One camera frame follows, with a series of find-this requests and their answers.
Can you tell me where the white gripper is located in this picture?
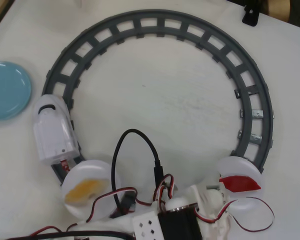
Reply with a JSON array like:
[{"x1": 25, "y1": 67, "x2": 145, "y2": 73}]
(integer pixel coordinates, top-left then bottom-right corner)
[{"x1": 191, "y1": 184, "x2": 233, "y2": 240}]

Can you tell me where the red tuna toy sushi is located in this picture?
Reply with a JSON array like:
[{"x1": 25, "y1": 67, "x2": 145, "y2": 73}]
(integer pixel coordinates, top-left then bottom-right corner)
[{"x1": 218, "y1": 176, "x2": 262, "y2": 193}]

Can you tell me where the pale orange toy sushi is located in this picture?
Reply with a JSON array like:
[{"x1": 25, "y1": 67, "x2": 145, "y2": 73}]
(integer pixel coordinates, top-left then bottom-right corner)
[{"x1": 64, "y1": 179, "x2": 108, "y2": 203}]

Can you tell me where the white Shinkansen toy locomotive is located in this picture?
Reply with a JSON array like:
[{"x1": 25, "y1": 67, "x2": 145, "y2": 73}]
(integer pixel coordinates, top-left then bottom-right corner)
[{"x1": 31, "y1": 94, "x2": 81, "y2": 166}]

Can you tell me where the blue round dish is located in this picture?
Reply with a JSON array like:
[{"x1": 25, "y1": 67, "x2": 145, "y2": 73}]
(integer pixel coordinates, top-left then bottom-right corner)
[{"x1": 0, "y1": 60, "x2": 33, "y2": 123}]

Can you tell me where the black table clamp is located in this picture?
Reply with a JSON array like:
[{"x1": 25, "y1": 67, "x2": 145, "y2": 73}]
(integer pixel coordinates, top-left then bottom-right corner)
[{"x1": 241, "y1": 4, "x2": 261, "y2": 27}]

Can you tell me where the gray circular toy train track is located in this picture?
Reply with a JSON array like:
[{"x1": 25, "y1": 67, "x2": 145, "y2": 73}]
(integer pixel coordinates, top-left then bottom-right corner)
[{"x1": 43, "y1": 9, "x2": 276, "y2": 187}]

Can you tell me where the brown cardboard roll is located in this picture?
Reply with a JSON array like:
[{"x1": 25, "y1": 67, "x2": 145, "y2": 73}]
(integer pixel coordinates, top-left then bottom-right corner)
[{"x1": 264, "y1": 0, "x2": 292, "y2": 22}]

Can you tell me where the black USB cable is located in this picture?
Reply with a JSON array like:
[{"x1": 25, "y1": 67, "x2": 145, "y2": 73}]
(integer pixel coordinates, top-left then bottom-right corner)
[{"x1": 111, "y1": 128, "x2": 165, "y2": 218}]

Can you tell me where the red black cable bundle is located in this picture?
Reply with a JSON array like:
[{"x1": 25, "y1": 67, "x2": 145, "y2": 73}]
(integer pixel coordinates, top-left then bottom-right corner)
[{"x1": 4, "y1": 224, "x2": 135, "y2": 240}]

